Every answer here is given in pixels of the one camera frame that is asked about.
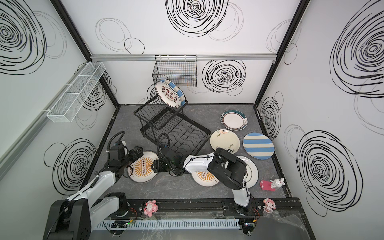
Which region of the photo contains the white slotted cable duct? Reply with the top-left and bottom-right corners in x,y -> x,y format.
94,219 -> 241,231

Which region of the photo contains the blue striped plate right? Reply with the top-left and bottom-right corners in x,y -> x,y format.
243,133 -> 275,160

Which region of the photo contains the sunburst plate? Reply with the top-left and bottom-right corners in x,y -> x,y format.
191,171 -> 220,187
128,151 -> 158,184

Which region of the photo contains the blue striped plate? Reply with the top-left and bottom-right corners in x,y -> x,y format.
158,78 -> 187,104
243,133 -> 275,160

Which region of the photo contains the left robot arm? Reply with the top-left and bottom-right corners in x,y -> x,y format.
43,141 -> 144,240

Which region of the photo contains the aluminium wall rail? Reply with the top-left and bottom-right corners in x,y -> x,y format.
91,53 -> 277,62
1,62 -> 89,181

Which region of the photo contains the blue striped plate front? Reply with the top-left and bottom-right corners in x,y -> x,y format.
158,78 -> 187,104

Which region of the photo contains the white plate green rim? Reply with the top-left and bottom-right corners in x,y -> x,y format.
221,110 -> 248,131

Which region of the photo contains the white plate black rim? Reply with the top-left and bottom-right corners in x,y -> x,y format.
237,156 -> 259,189

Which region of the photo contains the red characters plate green rim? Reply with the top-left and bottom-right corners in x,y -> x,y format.
154,80 -> 183,109

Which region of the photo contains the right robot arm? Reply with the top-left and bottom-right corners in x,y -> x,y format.
151,146 -> 251,215

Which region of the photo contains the black wire dish rack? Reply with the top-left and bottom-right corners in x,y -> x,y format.
134,95 -> 212,156

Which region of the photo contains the white bunny pink toy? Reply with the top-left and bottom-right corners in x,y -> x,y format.
260,178 -> 286,192

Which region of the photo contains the pink plush toy right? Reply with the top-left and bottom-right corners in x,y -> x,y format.
263,198 -> 276,214

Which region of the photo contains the pink plush toy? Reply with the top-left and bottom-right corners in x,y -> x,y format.
263,198 -> 276,214
144,200 -> 159,217

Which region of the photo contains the aluminium wall rail back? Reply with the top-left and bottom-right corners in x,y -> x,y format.
91,53 -> 277,62

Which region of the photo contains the pink plush toy left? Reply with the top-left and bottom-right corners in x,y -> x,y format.
144,200 -> 159,217

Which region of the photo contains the white mesh wall shelf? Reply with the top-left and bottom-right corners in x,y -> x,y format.
47,62 -> 106,123

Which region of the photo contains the black wire wall basket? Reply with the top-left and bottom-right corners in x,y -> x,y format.
152,60 -> 198,88

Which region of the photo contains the aluminium wall rail left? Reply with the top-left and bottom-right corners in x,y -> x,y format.
1,62 -> 89,181

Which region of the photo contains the cream floral plate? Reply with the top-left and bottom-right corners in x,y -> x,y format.
210,129 -> 240,154

